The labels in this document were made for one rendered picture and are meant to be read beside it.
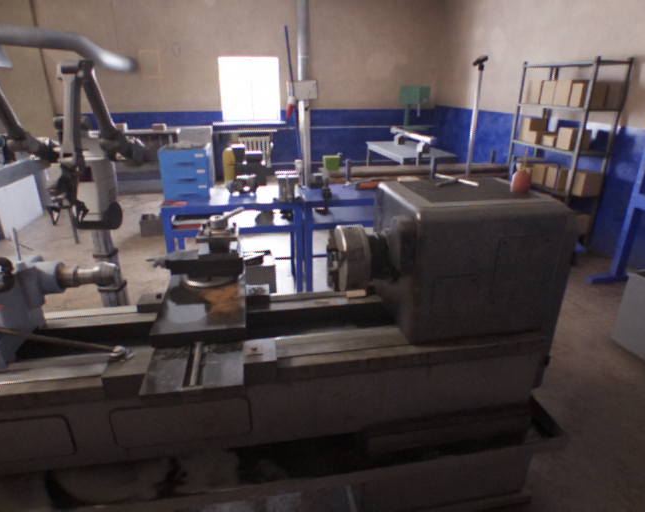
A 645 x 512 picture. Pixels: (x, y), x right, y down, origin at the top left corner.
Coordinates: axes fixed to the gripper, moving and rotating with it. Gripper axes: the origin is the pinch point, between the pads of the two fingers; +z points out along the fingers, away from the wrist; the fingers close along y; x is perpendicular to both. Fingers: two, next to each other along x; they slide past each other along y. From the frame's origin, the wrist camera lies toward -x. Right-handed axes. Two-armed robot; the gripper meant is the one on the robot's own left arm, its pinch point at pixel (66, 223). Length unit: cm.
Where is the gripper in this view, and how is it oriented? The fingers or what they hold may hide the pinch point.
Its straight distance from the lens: 188.5
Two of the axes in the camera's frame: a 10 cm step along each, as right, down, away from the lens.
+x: 0.2, 1.3, 9.9
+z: -0.1, 9.9, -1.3
